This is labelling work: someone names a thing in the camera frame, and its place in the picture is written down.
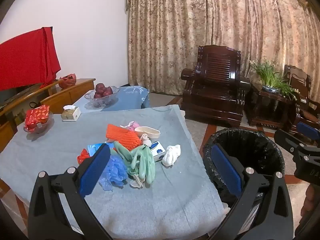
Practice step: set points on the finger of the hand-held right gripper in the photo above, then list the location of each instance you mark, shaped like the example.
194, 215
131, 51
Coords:
287, 140
308, 130

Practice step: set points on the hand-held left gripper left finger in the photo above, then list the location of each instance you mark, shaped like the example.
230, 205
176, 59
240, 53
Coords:
95, 170

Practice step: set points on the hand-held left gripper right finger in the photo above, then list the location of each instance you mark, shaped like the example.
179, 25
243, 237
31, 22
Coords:
226, 170

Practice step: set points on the red wrapper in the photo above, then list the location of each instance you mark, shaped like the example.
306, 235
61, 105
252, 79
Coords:
82, 156

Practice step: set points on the blue foil packet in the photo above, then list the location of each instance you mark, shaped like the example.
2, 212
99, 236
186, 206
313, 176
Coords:
93, 148

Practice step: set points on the trash bin with black liner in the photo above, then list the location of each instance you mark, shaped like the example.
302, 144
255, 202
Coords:
260, 150

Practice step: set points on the green rubber glove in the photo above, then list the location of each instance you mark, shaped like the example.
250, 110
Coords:
122, 152
147, 167

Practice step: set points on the orange foam net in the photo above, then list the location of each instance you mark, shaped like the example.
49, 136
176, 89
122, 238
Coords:
122, 136

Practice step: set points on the white tissue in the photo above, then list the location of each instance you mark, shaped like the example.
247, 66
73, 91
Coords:
171, 155

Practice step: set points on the small white paper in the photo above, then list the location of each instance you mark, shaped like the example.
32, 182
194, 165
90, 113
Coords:
145, 138

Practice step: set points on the pink face mask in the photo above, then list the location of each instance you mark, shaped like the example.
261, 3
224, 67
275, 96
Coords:
136, 125

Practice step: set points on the white blue small carton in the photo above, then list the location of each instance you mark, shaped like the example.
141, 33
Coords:
157, 151

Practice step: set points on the crushed white paper cup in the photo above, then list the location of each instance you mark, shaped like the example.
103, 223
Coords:
150, 134

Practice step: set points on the person's right hand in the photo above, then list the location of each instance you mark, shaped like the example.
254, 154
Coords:
309, 200

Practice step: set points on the brown seat cushion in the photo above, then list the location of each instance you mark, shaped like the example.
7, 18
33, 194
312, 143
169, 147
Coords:
308, 113

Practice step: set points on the cream scalloped table cover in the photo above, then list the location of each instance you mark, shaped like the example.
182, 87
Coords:
226, 208

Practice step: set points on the dark wooden side table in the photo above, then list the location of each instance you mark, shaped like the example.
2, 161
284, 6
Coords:
265, 107

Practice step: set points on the dark wooden cushioned armchair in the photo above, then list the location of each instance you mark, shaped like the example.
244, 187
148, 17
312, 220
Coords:
297, 80

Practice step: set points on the white gold tissue box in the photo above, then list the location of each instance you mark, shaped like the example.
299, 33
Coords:
71, 113

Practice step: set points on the grey table cloth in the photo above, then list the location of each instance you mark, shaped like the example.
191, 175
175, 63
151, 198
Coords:
150, 205

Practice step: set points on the potted green plant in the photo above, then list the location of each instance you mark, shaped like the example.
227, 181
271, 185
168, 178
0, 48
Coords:
268, 77

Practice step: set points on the small glass bowl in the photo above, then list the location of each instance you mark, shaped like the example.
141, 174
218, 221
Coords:
47, 123

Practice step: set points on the glass fruit bowl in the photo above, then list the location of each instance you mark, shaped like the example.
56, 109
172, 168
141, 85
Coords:
100, 103

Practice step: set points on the red apple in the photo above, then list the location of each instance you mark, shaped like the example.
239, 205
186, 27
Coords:
100, 87
97, 95
109, 90

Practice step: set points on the red patterned packet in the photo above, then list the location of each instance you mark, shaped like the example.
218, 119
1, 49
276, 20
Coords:
36, 116

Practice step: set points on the dark wooden slatted armchair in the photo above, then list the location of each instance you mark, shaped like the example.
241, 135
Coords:
215, 90

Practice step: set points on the wooden television cabinet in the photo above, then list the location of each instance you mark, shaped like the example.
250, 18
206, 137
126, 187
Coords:
75, 91

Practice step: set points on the red plastic bag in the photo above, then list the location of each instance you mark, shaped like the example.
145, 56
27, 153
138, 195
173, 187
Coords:
67, 80

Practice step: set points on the red cloth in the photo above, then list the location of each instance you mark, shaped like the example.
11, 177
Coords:
25, 55

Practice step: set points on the beige floral curtain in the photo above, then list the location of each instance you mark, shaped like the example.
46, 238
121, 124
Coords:
200, 30

